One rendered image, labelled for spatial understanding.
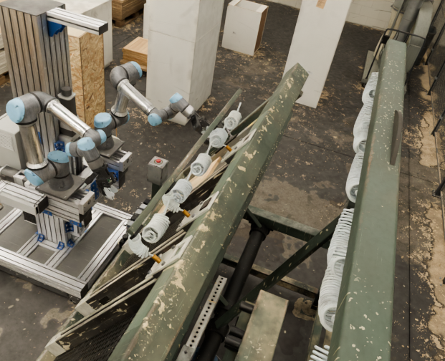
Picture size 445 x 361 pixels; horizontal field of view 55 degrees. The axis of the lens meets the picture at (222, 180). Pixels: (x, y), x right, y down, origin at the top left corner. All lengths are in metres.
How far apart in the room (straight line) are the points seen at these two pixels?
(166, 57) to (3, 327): 3.16
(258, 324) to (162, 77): 4.14
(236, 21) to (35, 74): 5.19
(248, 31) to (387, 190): 6.37
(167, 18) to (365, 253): 4.12
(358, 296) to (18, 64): 2.30
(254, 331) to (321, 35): 5.04
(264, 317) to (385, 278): 0.46
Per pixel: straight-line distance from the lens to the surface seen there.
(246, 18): 7.44
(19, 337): 3.46
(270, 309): 1.38
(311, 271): 3.98
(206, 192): 2.04
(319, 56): 6.10
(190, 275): 1.26
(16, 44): 2.70
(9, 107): 2.50
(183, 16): 4.81
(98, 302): 2.23
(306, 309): 3.69
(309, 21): 5.99
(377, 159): 1.40
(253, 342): 1.31
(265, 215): 3.14
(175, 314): 1.19
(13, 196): 2.99
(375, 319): 0.96
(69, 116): 2.44
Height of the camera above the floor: 2.91
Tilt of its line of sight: 39 degrees down
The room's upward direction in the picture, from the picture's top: 11 degrees clockwise
